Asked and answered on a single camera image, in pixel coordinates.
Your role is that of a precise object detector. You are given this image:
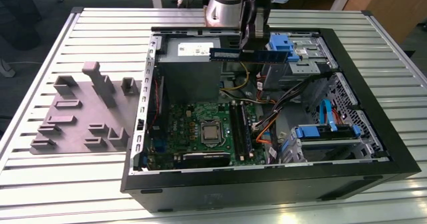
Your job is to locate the black graphics card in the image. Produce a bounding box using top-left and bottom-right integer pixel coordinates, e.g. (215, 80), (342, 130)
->
(182, 150), (233, 167)

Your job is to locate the hard disk in blue carrier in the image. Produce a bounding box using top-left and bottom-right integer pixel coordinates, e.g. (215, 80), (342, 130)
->
(295, 124), (363, 142)

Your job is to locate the grey parts rack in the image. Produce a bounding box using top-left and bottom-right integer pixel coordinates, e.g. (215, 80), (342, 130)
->
(29, 60), (143, 156)

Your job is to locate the metal CPU socket cover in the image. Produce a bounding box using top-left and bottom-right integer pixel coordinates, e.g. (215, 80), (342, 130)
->
(199, 118), (226, 148)

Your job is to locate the black PC case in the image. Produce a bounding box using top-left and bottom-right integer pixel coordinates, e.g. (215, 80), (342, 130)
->
(119, 26), (422, 213)

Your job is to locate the grey power supply unit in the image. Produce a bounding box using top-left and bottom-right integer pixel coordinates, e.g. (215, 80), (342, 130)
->
(155, 36), (225, 104)

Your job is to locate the green motherboard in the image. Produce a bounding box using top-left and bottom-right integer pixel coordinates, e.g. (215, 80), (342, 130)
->
(146, 100), (269, 167)

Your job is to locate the RAM slot with white clips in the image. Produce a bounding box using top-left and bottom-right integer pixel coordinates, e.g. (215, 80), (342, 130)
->
(231, 100), (245, 160)
(239, 100), (254, 158)

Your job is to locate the blue plastic drive latch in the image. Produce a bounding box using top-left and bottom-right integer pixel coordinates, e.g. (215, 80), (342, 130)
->
(266, 34), (301, 63)

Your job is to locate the grey furniture leg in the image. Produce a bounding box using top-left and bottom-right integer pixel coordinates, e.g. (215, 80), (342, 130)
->
(0, 56), (17, 79)

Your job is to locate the dark blue RAM stick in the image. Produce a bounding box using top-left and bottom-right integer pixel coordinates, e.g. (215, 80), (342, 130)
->
(209, 47), (290, 64)

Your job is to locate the brown wooden cabinet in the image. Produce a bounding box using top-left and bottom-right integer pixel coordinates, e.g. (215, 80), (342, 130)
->
(346, 0), (427, 45)

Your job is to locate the silver CPU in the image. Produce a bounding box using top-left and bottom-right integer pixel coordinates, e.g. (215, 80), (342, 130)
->
(202, 126), (222, 142)

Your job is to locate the black cable bundle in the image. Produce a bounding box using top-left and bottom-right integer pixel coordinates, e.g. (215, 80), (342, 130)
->
(253, 72), (335, 135)

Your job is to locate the black chair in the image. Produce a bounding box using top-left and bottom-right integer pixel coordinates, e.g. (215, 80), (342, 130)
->
(0, 0), (45, 51)

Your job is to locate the red orange black wire bundle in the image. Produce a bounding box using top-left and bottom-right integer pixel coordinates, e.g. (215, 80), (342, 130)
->
(255, 93), (279, 106)

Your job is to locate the tall grey metal drive cage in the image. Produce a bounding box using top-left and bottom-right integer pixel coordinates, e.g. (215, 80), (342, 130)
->
(261, 33), (339, 92)

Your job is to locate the low grey metal disk bay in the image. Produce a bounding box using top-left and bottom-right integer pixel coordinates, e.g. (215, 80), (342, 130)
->
(278, 123), (391, 164)

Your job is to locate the yellow black power cable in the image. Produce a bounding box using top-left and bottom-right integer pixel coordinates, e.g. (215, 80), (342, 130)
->
(219, 61), (251, 92)

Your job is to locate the blue flat wire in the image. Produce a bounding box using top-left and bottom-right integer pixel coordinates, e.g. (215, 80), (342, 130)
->
(319, 99), (339, 131)

